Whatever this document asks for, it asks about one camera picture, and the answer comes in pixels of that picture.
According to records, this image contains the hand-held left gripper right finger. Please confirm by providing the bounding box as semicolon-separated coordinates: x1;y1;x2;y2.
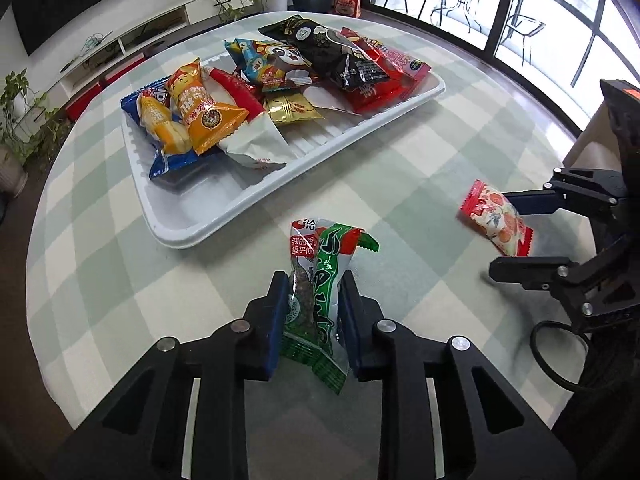
337;269;577;480

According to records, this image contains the teal cable bundle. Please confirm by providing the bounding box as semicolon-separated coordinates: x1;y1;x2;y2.
79;31;115;54

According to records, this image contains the white television cabinet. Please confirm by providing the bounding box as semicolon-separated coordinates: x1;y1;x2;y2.
57;0;263;93

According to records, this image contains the blue cartoon snack packet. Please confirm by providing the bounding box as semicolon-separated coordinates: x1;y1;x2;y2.
223;37;321;94

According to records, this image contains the large red snack packet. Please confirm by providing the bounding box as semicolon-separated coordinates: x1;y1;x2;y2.
336;27;417;115

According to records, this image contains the long red and white packet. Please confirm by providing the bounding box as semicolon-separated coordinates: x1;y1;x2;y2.
206;66;290;172

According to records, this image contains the white plastic tray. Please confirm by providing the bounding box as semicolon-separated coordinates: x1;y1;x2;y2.
121;57;447;250

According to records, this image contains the red storage box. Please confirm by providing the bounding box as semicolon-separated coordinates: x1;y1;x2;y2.
102;54;147;87
65;81;104;122

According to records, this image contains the blue packet with yellow snack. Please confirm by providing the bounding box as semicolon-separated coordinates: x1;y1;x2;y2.
121;77;201;182

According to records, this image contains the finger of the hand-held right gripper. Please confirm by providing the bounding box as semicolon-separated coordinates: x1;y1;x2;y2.
500;166;627;217
487;255;626;332

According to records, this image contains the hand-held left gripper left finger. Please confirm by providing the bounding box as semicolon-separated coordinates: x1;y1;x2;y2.
55;270;291;480

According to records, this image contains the green seed snack packet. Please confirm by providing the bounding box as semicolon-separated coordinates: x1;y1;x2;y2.
279;217;380;395

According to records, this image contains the pale pink snack packet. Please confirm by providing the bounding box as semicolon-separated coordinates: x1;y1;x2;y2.
302;85;361;117

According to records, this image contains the black cable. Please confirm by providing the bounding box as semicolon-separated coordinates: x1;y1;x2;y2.
529;320;595;395

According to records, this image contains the small red and white packet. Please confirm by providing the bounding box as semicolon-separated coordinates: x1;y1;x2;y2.
456;179;535;259

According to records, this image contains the plant in white ribbed vase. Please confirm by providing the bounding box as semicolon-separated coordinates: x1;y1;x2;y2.
0;142;29;199

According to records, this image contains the orange snack packet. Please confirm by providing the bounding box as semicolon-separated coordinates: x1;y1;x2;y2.
165;58;250;156

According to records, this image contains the black snack packet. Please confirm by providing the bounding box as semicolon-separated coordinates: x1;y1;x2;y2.
257;16;391;92

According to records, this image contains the gold snack packet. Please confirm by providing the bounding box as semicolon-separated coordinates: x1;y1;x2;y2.
262;91;326;125

